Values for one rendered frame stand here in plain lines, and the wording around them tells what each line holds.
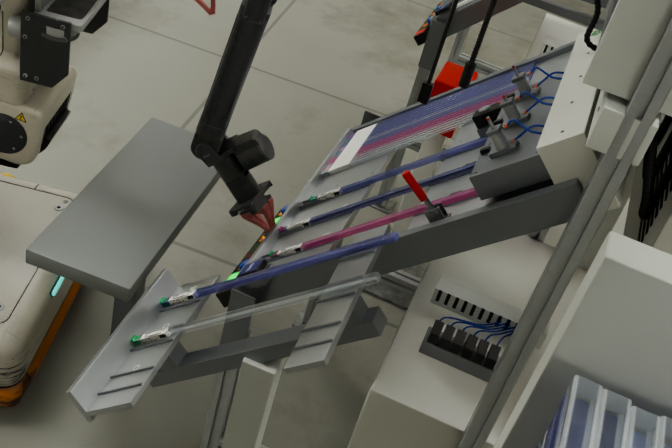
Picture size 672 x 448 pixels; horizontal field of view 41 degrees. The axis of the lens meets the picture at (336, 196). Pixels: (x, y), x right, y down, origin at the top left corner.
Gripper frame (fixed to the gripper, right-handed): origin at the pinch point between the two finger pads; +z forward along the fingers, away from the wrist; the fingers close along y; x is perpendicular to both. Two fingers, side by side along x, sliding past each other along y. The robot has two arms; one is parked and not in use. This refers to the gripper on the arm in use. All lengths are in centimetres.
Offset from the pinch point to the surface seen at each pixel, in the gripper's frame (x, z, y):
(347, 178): -11.7, 1.5, 17.9
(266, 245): -2.6, -0.1, -7.3
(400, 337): -17.3, 30.8, -4.7
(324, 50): 92, 11, 214
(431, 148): 0, 26, 82
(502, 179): -61, -2, -17
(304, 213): -5.1, 1.4, 6.3
